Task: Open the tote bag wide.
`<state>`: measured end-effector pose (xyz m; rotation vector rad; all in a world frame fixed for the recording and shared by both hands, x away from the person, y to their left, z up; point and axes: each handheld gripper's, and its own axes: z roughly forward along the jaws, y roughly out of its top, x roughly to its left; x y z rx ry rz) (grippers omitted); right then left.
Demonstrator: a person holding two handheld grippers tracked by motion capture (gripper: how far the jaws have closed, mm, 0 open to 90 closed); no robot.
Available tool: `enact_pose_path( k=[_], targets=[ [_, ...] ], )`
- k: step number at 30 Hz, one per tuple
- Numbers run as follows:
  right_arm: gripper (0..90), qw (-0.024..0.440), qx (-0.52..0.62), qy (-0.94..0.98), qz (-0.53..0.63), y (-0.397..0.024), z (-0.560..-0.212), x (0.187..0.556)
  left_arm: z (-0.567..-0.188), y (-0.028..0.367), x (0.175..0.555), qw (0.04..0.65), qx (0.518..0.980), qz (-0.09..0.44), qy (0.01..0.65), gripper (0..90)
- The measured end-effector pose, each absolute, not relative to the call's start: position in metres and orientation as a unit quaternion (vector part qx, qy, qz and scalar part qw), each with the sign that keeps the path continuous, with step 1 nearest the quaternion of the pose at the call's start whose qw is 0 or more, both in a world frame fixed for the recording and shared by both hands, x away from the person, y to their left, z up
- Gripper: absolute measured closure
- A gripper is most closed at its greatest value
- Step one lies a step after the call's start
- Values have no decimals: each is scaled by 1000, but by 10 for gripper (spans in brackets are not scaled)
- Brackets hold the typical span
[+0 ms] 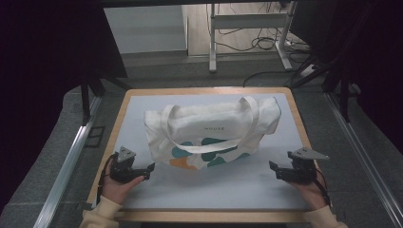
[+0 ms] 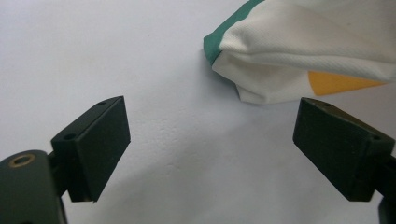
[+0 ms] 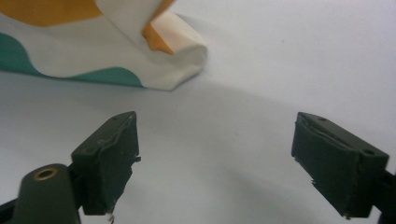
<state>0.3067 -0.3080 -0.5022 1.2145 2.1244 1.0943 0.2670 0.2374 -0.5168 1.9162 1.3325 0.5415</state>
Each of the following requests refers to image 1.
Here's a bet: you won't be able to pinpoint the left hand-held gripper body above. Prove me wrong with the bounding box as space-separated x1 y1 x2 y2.
109 145 146 185

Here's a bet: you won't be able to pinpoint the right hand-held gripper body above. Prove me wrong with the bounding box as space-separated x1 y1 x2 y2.
275 146 331 185

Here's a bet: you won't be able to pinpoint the person's left hand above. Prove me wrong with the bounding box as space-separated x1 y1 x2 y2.
101 160 146 206

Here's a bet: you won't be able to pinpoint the person's right hand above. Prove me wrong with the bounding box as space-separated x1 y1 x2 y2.
289 169 331 212

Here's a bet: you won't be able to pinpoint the white canvas tote bag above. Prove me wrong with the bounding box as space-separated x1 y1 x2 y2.
144 95 282 171

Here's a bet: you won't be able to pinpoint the black stand leg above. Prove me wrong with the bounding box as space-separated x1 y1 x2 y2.
80 74 133 126
321 70 353 124

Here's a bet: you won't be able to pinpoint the white power strip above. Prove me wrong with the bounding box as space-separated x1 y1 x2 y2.
298 63 318 79

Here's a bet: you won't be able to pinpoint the black curtain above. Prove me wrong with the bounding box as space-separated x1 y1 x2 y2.
289 0 403 155
0 0 128 215

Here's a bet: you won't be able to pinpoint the grey board panel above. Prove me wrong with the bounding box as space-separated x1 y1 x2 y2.
104 5 188 55

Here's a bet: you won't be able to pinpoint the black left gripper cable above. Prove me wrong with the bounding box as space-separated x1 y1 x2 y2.
96 153 119 205

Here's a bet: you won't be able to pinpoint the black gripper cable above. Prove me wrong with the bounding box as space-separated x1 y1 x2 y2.
314 160 333 209
96 153 119 205

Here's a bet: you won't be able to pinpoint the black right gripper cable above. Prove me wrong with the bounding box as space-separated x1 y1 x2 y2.
314 160 333 209

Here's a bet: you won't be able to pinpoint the black floor bracket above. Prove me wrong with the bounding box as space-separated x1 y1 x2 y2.
84 125 106 148

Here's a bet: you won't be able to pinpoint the aluminium frame rail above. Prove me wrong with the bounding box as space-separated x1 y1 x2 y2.
32 94 103 228
325 92 403 228

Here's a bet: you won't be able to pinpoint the long black floor cable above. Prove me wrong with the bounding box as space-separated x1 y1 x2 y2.
241 56 315 88

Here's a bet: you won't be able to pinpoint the tangled black floor cables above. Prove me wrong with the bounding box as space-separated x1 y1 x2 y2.
205 2 313 54

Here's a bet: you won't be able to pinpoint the white metal desk frame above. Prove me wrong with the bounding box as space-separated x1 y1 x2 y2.
207 1 297 74

